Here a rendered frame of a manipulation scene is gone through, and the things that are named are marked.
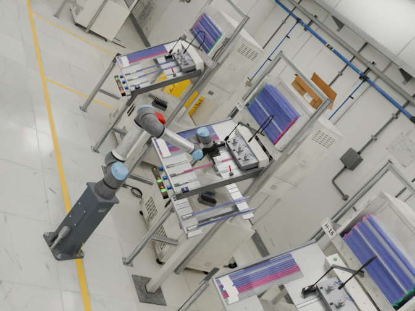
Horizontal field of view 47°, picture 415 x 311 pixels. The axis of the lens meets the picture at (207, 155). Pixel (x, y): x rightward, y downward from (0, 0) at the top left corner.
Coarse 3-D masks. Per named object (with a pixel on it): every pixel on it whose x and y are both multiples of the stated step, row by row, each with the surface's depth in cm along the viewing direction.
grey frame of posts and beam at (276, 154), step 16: (272, 64) 396; (256, 80) 404; (240, 112) 402; (320, 112) 343; (256, 128) 381; (304, 128) 348; (288, 144) 355; (192, 160) 436; (272, 160) 362; (160, 224) 358; (144, 240) 365; (208, 240) 391; (128, 256) 373; (192, 256) 397; (176, 272) 403
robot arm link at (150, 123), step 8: (144, 120) 304; (152, 120) 304; (144, 128) 306; (152, 128) 303; (160, 128) 305; (160, 136) 307; (168, 136) 310; (176, 136) 313; (176, 144) 315; (184, 144) 317; (192, 144) 322; (192, 152) 323; (200, 152) 322
